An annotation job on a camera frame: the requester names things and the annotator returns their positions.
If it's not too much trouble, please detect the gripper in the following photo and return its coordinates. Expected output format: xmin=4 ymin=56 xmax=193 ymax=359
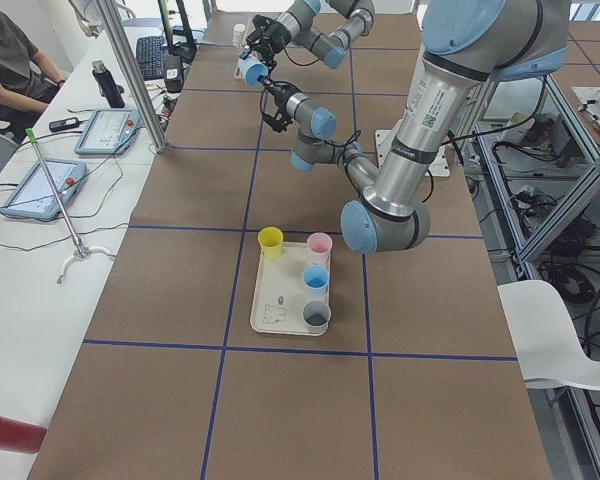
xmin=260 ymin=76 xmax=305 ymax=133
xmin=238 ymin=14 xmax=296 ymax=72

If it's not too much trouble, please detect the light blue cup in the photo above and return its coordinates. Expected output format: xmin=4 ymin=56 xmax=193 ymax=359
xmin=237 ymin=54 xmax=269 ymax=87
xmin=302 ymin=265 xmax=330 ymax=296

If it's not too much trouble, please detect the white plastic cup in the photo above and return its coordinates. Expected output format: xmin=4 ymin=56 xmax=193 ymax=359
xmin=232 ymin=23 xmax=246 ymax=47

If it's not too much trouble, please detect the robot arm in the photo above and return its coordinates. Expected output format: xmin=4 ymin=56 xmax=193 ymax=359
xmin=239 ymin=1 xmax=570 ymax=254
xmin=237 ymin=1 xmax=375 ymax=78

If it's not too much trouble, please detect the yellow plastic cup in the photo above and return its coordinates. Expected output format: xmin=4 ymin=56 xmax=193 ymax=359
xmin=257 ymin=226 xmax=284 ymax=260

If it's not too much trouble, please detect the pink plastic cup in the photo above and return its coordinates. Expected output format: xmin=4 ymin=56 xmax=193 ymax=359
xmin=306 ymin=232 xmax=333 ymax=265

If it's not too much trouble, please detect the grey plastic cup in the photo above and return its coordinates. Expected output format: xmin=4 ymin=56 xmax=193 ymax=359
xmin=302 ymin=301 xmax=331 ymax=335

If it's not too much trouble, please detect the black monitor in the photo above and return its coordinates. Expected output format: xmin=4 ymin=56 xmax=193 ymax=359
xmin=157 ymin=0 xmax=201 ymax=64

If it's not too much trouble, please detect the black label box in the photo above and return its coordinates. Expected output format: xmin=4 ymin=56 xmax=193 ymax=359
xmin=163 ymin=54 xmax=185 ymax=93

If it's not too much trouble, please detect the black keyboard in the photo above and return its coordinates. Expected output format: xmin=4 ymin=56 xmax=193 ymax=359
xmin=135 ymin=36 xmax=167 ymax=81

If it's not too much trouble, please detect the black insulated bottle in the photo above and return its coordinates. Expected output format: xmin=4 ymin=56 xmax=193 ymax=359
xmin=92 ymin=60 xmax=125 ymax=108

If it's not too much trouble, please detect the far teach pendant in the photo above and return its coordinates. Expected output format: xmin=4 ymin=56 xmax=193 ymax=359
xmin=74 ymin=108 xmax=142 ymax=156

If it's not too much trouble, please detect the teach pendant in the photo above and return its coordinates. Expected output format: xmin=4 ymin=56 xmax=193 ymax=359
xmin=0 ymin=158 xmax=87 ymax=221
xmin=74 ymin=108 xmax=142 ymax=156

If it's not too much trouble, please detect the white plastic tray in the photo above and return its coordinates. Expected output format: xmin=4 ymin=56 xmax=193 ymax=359
xmin=250 ymin=242 xmax=329 ymax=336

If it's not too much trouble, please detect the seated person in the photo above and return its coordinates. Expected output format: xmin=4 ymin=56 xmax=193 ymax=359
xmin=0 ymin=11 xmax=66 ymax=142

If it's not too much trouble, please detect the near teach pendant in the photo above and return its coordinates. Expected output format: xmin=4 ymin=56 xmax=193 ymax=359
xmin=0 ymin=158 xmax=87 ymax=221

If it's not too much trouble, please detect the white chair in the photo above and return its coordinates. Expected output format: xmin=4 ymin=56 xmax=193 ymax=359
xmin=498 ymin=280 xmax=600 ymax=391

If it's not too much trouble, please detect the red bottle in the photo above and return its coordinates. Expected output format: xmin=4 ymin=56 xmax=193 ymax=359
xmin=0 ymin=416 xmax=47 ymax=454

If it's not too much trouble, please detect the aluminium frame post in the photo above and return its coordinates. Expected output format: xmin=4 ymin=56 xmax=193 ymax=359
xmin=96 ymin=0 xmax=167 ymax=153

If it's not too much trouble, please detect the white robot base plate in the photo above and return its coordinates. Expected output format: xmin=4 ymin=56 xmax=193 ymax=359
xmin=374 ymin=128 xmax=451 ymax=177

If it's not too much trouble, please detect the green handled reach grabber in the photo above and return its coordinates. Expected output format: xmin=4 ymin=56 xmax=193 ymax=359
xmin=26 ymin=128 xmax=116 ymax=284

